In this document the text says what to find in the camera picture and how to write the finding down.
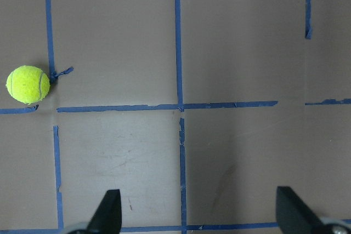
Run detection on yellow tennis ball centre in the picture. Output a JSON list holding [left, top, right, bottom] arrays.
[[5, 65, 50, 105]]

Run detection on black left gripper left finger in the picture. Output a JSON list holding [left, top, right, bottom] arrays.
[[86, 190, 122, 233]]

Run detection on brown paper table cover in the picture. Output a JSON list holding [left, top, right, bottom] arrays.
[[1, 0, 350, 233]]

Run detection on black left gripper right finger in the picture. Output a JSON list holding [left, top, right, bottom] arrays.
[[275, 186, 325, 234]]

